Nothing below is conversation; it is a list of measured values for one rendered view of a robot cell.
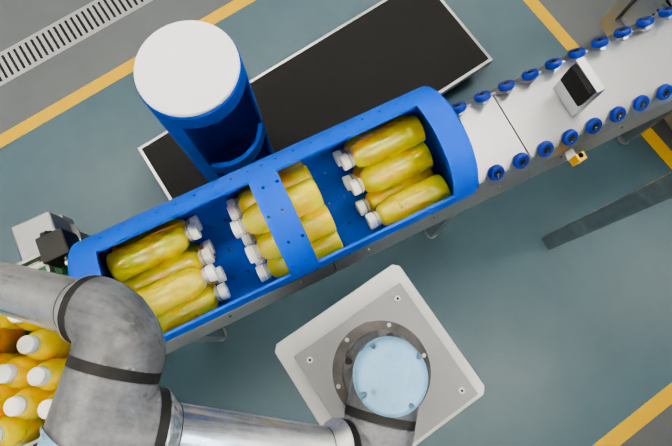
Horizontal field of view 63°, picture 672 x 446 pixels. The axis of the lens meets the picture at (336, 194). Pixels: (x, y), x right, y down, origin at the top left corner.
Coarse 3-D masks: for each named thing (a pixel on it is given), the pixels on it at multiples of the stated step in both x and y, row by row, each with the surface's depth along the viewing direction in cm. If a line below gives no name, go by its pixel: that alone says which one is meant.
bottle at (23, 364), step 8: (16, 360) 122; (24, 360) 123; (32, 360) 125; (16, 368) 120; (24, 368) 121; (16, 376) 119; (24, 376) 121; (8, 384) 120; (16, 384) 120; (24, 384) 122
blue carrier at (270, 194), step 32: (416, 96) 124; (352, 128) 121; (448, 128) 118; (288, 160) 118; (320, 160) 139; (448, 160) 118; (192, 192) 120; (224, 192) 116; (256, 192) 115; (320, 192) 142; (128, 224) 117; (160, 224) 115; (224, 224) 138; (288, 224) 113; (352, 224) 139; (96, 256) 112; (224, 256) 139; (288, 256) 115; (256, 288) 130; (192, 320) 118
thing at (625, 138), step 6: (666, 114) 214; (654, 120) 221; (660, 120) 224; (642, 126) 229; (648, 126) 226; (630, 132) 238; (636, 132) 234; (642, 132) 235; (618, 138) 247; (624, 138) 243; (630, 138) 239; (624, 144) 247
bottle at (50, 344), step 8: (40, 336) 122; (48, 336) 124; (56, 336) 126; (40, 344) 122; (48, 344) 123; (56, 344) 125; (64, 344) 129; (32, 352) 120; (40, 352) 122; (48, 352) 123; (56, 352) 126; (64, 352) 130; (40, 360) 124
